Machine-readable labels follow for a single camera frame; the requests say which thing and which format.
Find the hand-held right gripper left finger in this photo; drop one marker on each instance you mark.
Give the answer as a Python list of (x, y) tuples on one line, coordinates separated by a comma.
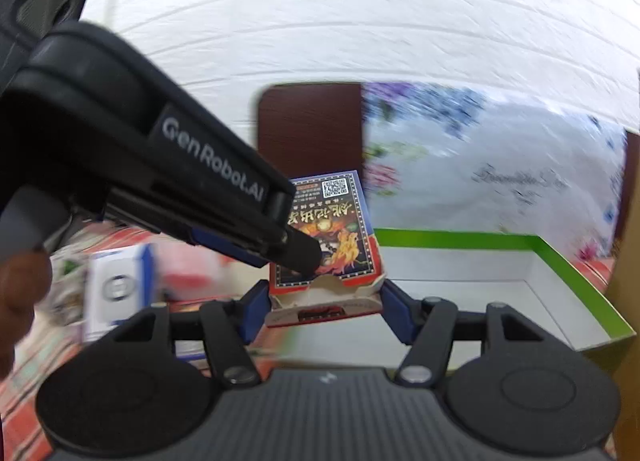
[(255, 311)]

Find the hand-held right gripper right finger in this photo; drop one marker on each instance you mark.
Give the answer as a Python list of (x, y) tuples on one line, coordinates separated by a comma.
[(395, 311)]

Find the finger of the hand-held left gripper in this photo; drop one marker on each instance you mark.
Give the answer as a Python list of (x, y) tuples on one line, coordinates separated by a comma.
[(300, 253), (225, 247)]

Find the playing card box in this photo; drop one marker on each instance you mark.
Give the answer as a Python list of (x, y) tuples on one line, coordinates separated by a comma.
[(345, 221)]

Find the green and white cardboard box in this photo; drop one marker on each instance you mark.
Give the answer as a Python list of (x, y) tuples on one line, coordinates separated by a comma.
[(475, 281)]

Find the white and blue box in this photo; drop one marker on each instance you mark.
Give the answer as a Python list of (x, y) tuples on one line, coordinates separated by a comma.
[(117, 286)]

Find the person's left hand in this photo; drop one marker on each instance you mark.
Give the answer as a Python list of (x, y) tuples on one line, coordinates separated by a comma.
[(22, 291)]

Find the dark brown chair back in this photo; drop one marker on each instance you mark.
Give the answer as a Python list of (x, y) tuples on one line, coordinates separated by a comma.
[(310, 126)]

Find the floral plastic bag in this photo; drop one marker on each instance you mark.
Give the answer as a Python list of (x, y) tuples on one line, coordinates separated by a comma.
[(475, 166)]

